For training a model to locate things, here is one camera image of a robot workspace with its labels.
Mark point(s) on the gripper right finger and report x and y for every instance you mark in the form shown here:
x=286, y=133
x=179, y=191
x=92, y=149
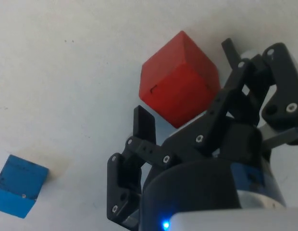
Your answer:
x=281, y=79

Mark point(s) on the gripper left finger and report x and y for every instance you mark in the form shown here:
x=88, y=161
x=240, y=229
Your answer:
x=144, y=125

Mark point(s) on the red cube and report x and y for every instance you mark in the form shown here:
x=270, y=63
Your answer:
x=180, y=81

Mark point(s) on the blue cube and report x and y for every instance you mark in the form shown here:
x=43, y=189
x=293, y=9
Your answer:
x=18, y=183

